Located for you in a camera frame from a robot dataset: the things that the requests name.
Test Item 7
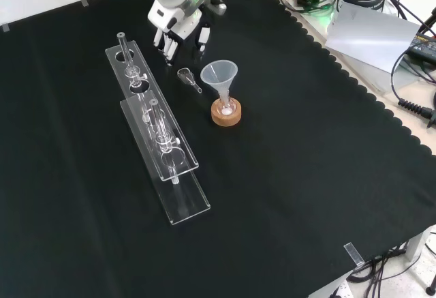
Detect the black power adapter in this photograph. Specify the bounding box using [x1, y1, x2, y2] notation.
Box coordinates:
[406, 33, 436, 66]

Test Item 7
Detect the white power strip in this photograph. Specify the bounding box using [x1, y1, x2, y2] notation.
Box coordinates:
[328, 280, 352, 298]

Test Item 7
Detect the white table leg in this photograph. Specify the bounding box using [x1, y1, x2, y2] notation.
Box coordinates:
[406, 225, 436, 262]

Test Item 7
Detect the black tripod leg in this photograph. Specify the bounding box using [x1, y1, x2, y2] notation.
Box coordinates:
[418, 3, 436, 37]

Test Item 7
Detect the translucent plastic funnel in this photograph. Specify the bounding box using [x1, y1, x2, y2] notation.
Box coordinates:
[200, 59, 238, 100]

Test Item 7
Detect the clear tape strip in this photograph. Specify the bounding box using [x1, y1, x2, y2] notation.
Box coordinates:
[343, 241, 365, 267]

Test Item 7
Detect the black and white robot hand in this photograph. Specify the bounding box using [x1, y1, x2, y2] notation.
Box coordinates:
[147, 0, 213, 65]

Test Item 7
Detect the clear round-bottom flask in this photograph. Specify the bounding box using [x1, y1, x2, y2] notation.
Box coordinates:
[217, 91, 236, 115]

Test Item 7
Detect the pale board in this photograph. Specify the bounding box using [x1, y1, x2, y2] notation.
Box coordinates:
[325, 0, 422, 74]

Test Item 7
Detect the black cable bundle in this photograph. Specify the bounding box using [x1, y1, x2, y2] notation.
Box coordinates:
[346, 242, 411, 298]

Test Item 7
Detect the black cloth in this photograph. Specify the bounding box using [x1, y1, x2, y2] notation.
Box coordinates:
[0, 0, 436, 298]

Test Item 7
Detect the cork ring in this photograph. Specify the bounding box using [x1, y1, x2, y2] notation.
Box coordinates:
[211, 99, 243, 128]

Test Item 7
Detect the clear acrylic funnel stand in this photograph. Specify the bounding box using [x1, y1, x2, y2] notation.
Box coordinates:
[104, 31, 211, 226]

